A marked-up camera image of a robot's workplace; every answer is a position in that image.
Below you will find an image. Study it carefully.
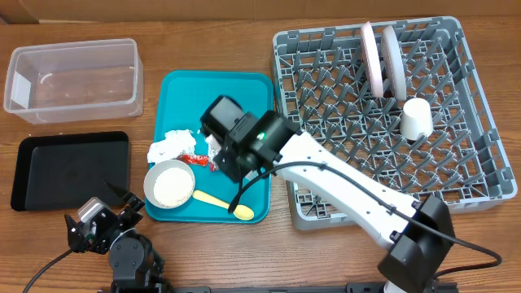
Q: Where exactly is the crumpled white napkin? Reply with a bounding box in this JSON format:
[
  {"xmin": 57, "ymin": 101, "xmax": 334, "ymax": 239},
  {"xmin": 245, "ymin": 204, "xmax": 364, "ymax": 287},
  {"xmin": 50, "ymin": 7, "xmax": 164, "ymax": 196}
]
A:
[{"xmin": 147, "ymin": 129, "xmax": 196, "ymax": 164}]

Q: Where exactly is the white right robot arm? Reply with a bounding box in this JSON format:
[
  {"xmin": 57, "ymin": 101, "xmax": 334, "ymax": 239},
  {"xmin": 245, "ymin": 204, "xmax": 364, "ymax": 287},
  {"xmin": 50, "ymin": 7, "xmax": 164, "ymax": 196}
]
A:
[{"xmin": 200, "ymin": 95, "xmax": 454, "ymax": 292}]

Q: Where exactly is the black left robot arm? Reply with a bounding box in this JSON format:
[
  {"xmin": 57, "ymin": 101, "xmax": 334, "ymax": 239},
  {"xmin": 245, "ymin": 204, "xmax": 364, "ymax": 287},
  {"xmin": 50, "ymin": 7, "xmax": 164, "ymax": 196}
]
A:
[{"xmin": 64, "ymin": 183, "xmax": 173, "ymax": 292}]

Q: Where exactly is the clear plastic bin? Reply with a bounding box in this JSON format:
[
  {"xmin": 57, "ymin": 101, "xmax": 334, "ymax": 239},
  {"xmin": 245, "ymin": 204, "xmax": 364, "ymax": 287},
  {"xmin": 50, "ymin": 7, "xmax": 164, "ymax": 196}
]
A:
[{"xmin": 3, "ymin": 38, "xmax": 143, "ymax": 125}]

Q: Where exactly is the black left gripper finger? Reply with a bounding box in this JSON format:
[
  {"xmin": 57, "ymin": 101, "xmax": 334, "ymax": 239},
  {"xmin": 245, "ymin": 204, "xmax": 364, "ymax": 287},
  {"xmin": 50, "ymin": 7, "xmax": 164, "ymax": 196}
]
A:
[
  {"xmin": 105, "ymin": 181, "xmax": 145, "ymax": 211},
  {"xmin": 64, "ymin": 214, "xmax": 80, "ymax": 244}
]

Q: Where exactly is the grey round plate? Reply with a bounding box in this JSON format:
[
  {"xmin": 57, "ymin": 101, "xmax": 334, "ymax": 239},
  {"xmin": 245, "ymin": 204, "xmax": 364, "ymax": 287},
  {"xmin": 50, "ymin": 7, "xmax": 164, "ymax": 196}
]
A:
[{"xmin": 381, "ymin": 25, "xmax": 407, "ymax": 101}]

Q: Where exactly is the pink round plate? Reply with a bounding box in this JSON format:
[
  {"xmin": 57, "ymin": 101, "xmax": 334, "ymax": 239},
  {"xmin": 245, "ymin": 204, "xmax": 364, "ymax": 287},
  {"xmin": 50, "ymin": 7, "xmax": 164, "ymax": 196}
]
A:
[{"xmin": 361, "ymin": 22, "xmax": 383, "ymax": 98}]

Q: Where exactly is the grey bowl of rice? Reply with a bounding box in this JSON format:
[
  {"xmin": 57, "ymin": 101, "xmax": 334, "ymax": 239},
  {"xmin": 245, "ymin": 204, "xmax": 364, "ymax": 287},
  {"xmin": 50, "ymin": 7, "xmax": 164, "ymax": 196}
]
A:
[{"xmin": 143, "ymin": 160, "xmax": 195, "ymax": 209}]

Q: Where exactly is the white plastic cup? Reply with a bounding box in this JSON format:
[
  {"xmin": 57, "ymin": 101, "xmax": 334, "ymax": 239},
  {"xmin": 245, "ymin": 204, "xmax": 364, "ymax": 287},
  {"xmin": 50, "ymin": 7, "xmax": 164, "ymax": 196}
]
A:
[{"xmin": 400, "ymin": 98, "xmax": 433, "ymax": 141}]

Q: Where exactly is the yellow plastic spoon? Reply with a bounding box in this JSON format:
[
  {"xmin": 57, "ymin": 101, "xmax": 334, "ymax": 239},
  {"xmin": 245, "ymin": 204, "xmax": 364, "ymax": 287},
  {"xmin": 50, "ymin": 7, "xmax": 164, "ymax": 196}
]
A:
[{"xmin": 192, "ymin": 190, "xmax": 255, "ymax": 221}]

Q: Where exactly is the red ketchup packet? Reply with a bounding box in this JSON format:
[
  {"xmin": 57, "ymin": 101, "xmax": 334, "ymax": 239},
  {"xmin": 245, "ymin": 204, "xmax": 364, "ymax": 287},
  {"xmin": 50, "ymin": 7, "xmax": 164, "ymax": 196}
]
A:
[{"xmin": 177, "ymin": 154, "xmax": 209, "ymax": 167}]

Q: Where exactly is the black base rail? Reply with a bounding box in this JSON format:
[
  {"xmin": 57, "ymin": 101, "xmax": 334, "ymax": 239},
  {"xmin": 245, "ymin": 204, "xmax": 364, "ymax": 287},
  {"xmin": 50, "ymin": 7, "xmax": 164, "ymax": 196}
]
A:
[{"xmin": 97, "ymin": 281, "xmax": 459, "ymax": 293}]

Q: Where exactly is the black plastic tray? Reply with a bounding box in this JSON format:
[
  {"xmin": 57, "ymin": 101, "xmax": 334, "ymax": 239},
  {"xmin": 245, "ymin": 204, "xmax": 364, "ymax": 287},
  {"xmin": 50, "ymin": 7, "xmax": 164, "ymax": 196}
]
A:
[{"xmin": 11, "ymin": 131, "xmax": 130, "ymax": 212}]

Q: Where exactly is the silver foil wrapper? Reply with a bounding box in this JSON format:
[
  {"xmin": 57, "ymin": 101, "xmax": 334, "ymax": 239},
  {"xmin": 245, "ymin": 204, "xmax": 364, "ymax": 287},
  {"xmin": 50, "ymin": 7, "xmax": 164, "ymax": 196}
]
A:
[{"xmin": 204, "ymin": 134, "xmax": 221, "ymax": 172}]

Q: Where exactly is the teal serving tray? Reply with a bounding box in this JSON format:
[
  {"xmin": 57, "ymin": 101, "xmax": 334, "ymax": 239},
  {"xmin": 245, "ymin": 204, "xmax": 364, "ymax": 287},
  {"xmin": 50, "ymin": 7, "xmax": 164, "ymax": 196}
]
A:
[{"xmin": 145, "ymin": 70, "xmax": 274, "ymax": 224}]

